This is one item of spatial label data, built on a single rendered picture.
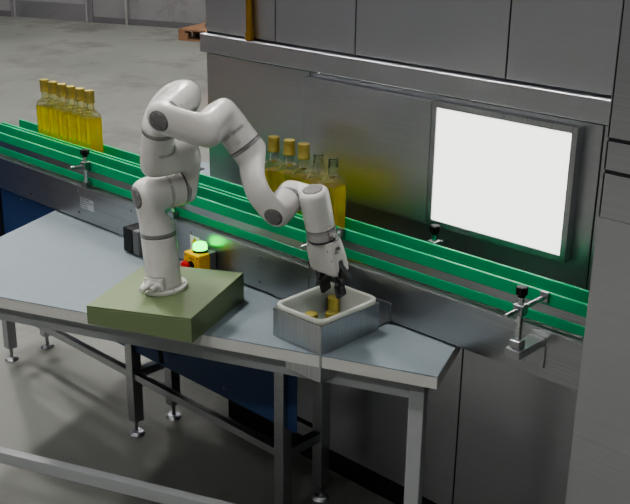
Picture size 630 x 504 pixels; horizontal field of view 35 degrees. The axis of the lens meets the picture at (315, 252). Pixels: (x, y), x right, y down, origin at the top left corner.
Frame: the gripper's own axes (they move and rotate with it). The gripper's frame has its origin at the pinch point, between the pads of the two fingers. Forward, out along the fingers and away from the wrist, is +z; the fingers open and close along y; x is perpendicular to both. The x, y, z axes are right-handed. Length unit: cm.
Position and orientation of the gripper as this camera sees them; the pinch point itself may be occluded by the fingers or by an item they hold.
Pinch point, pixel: (332, 287)
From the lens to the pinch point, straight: 258.7
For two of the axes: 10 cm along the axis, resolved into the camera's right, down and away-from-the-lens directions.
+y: -7.0, -2.5, 6.7
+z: 1.7, 8.5, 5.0
